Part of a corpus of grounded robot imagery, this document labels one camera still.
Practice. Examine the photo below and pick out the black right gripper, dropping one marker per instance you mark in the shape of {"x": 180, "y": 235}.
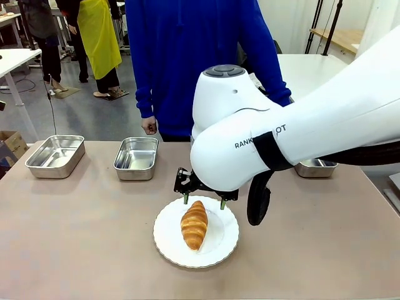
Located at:
{"x": 184, "y": 181}

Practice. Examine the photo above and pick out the person's left forearm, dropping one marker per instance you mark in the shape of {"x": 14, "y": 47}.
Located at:
{"x": 278, "y": 84}

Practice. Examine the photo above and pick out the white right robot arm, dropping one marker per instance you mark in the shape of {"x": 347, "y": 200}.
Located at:
{"x": 312, "y": 125}

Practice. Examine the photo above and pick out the person's right forearm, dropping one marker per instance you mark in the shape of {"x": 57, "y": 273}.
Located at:
{"x": 144, "y": 90}

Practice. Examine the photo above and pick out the steel rectangular container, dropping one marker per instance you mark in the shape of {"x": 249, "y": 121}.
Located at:
{"x": 136, "y": 161}
{"x": 53, "y": 159}
{"x": 315, "y": 170}

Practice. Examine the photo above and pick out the person's right hand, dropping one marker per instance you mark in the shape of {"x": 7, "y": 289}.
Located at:
{"x": 149, "y": 126}

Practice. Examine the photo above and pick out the golden brown croissant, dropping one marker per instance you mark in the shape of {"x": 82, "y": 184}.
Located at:
{"x": 193, "y": 225}

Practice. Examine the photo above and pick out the white scalloped plate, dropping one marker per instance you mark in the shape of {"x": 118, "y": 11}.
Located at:
{"x": 168, "y": 237}

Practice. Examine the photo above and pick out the person in blue hoodie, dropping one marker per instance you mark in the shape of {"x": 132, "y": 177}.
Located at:
{"x": 187, "y": 47}

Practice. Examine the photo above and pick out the white side table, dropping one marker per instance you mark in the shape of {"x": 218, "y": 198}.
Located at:
{"x": 306, "y": 72}

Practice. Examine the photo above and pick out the tan floor mat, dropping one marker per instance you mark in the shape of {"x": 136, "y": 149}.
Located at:
{"x": 67, "y": 92}

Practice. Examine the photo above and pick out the person in yellow apron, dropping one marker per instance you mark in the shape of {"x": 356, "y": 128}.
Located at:
{"x": 100, "y": 37}

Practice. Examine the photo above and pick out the brown cardboard box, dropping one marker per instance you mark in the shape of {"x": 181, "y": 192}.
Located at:
{"x": 12, "y": 140}

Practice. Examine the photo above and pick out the wooden top table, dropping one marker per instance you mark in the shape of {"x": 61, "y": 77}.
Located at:
{"x": 340, "y": 37}

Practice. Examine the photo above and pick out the black tripod stand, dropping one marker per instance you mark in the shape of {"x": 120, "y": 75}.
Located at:
{"x": 328, "y": 28}

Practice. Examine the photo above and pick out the person in dark clothes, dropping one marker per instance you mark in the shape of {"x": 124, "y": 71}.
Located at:
{"x": 47, "y": 34}

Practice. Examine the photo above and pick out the white desk with legs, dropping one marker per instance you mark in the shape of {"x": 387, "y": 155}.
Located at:
{"x": 15, "y": 59}

